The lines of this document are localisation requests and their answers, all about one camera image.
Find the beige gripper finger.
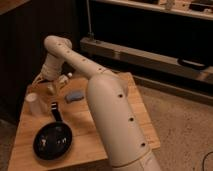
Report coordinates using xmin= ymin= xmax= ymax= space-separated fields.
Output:
xmin=48 ymin=81 xmax=58 ymax=95
xmin=32 ymin=74 xmax=43 ymax=84

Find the white ribbed gripper body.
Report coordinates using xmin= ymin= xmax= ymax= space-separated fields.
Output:
xmin=41 ymin=54 xmax=62 ymax=81

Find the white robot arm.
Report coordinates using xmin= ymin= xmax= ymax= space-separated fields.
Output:
xmin=41 ymin=35 xmax=162 ymax=171

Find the metal vertical pole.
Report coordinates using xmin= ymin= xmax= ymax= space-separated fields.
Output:
xmin=86 ymin=0 xmax=94 ymax=41

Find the black frying pan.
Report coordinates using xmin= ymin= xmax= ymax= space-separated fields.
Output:
xmin=33 ymin=102 xmax=73 ymax=160

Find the long wooden bench shelf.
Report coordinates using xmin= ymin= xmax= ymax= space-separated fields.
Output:
xmin=80 ymin=37 xmax=213 ymax=85

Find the black handle on shelf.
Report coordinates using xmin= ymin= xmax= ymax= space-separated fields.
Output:
xmin=177 ymin=58 xmax=210 ymax=70

